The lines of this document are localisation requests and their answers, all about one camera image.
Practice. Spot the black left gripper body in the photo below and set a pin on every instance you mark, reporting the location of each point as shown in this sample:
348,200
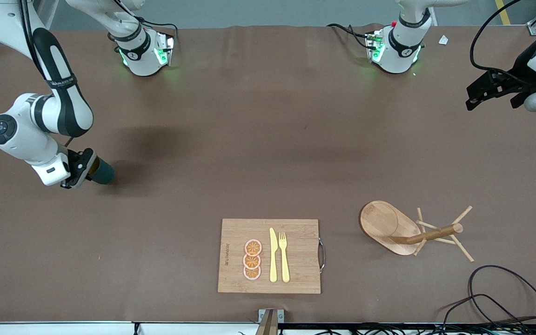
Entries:
515,82

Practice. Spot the dark green ribbed cup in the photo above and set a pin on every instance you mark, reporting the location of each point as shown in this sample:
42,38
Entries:
103,172

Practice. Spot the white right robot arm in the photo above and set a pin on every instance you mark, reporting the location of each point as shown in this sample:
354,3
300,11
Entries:
21,135

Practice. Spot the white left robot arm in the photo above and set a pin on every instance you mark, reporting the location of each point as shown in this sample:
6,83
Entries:
403,42

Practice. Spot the wooden cup stand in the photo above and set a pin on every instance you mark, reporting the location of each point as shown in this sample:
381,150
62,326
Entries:
384,223

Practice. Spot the white paper scrap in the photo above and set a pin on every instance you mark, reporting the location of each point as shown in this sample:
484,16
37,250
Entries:
443,40

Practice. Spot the brown table cover sheet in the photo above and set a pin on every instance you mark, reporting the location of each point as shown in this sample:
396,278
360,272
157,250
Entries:
203,163

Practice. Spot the orange slice toy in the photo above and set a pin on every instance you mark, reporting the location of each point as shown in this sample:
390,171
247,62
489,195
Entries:
251,262
253,247

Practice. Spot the yellow plastic knife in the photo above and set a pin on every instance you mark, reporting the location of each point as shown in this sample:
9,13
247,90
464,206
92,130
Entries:
273,256

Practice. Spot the yellow plastic fork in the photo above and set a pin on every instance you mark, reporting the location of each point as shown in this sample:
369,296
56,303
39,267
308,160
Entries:
284,260

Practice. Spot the bamboo cutting board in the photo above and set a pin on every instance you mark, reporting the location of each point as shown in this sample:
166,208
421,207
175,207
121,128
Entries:
296,251

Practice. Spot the white table edge rail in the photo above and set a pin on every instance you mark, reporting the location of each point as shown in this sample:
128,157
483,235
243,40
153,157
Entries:
63,328

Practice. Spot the brown wooden post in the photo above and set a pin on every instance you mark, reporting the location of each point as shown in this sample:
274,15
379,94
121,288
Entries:
268,325

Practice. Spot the grey metal bracket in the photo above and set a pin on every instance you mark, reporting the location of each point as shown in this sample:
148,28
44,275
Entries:
281,315

